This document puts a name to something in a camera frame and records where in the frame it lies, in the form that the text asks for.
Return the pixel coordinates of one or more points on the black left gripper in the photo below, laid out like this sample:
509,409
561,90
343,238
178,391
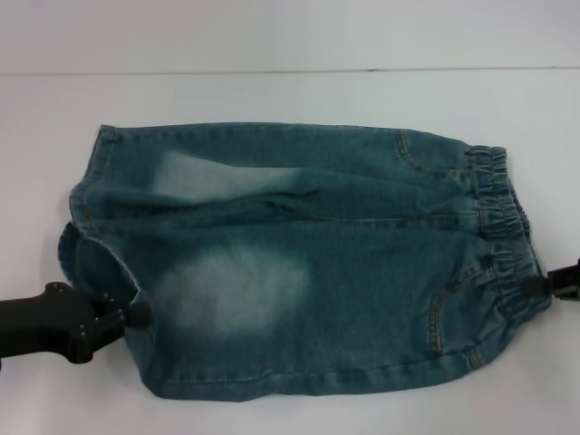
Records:
45,321

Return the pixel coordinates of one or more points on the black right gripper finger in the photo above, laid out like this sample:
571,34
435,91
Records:
539,289
568,294

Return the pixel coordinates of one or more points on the blue washed denim shorts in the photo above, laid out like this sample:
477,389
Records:
308,254

